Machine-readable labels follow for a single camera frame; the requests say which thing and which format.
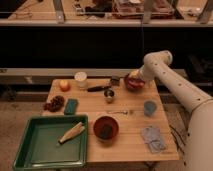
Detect red pepper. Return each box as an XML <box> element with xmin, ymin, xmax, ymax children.
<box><xmin>128</xmin><ymin>80</ymin><xmax>144</xmax><ymax>88</ymax></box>

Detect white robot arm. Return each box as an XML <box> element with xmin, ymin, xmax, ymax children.
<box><xmin>129</xmin><ymin>50</ymin><xmax>213</xmax><ymax>171</ymax></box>

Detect small metal cup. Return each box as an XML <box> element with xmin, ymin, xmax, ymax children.
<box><xmin>104</xmin><ymin>89</ymin><xmax>115</xmax><ymax>103</ymax></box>

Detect blue plastic cup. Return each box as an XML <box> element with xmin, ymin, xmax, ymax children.
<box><xmin>144</xmin><ymin>101</ymin><xmax>157</xmax><ymax>117</ymax></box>

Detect purple bowl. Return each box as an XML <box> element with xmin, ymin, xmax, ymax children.
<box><xmin>124</xmin><ymin>74</ymin><xmax>145</xmax><ymax>92</ymax></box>

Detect small dark box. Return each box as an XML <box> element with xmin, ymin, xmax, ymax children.
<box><xmin>110</xmin><ymin>76</ymin><xmax>120</xmax><ymax>86</ymax></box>

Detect metal spoon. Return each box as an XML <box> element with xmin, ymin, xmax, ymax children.
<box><xmin>106</xmin><ymin>110</ymin><xmax>133</xmax><ymax>115</ymax></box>

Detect wooden table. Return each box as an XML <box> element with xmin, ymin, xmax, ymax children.
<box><xmin>47</xmin><ymin>79</ymin><xmax>179</xmax><ymax>163</ymax></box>

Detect white lidded jar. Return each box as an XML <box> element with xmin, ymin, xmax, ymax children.
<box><xmin>74</xmin><ymin>72</ymin><xmax>87</xmax><ymax>89</ymax></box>

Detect brown bowl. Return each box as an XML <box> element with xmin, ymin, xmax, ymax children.
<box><xmin>93</xmin><ymin>116</ymin><xmax>119</xmax><ymax>142</ymax></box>

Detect grey folded cloth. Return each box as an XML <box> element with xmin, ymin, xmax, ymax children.
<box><xmin>141</xmin><ymin>126</ymin><xmax>166</xmax><ymax>154</ymax></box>

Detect teal sponge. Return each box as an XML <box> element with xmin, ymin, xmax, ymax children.
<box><xmin>64</xmin><ymin>99</ymin><xmax>78</xmax><ymax>115</ymax></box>

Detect orange fruit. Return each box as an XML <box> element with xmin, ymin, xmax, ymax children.
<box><xmin>59</xmin><ymin>80</ymin><xmax>70</xmax><ymax>92</ymax></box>

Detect corn cob with husk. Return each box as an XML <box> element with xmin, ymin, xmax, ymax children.
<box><xmin>58</xmin><ymin>122</ymin><xmax>85</xmax><ymax>144</ymax></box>

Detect bunch of dark grapes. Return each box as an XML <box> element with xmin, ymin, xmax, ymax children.
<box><xmin>43</xmin><ymin>95</ymin><xmax>65</xmax><ymax>112</ymax></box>

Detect green plastic tray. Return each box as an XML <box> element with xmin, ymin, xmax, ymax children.
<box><xmin>13</xmin><ymin>115</ymin><xmax>88</xmax><ymax>171</ymax></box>

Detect black handled knife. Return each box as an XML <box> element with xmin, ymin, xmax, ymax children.
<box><xmin>87</xmin><ymin>86</ymin><xmax>111</xmax><ymax>92</ymax></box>

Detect black floor cable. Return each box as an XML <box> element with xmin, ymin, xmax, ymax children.
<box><xmin>169</xmin><ymin>124</ymin><xmax>188</xmax><ymax>156</ymax></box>

